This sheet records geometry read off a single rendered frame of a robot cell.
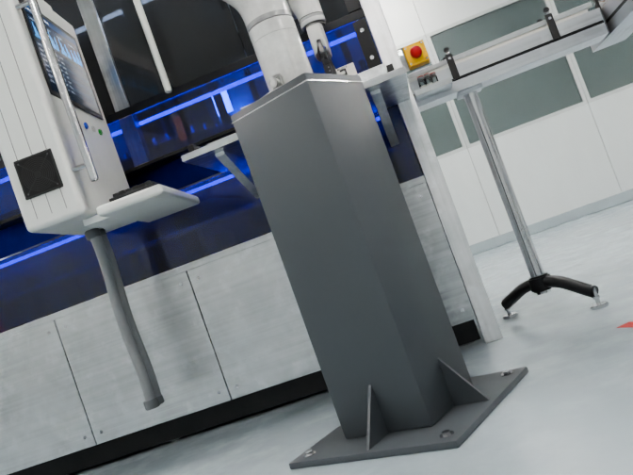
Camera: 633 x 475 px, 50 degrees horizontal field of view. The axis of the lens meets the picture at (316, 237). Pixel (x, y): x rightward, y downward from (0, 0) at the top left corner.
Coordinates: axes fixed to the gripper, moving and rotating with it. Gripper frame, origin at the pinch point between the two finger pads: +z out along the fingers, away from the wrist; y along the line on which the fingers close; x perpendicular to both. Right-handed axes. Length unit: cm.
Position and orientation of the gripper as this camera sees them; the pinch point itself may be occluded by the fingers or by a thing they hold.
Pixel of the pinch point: (331, 72)
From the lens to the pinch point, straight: 222.5
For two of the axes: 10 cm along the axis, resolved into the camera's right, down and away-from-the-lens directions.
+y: -1.7, 0.2, -9.9
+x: 9.3, -3.4, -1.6
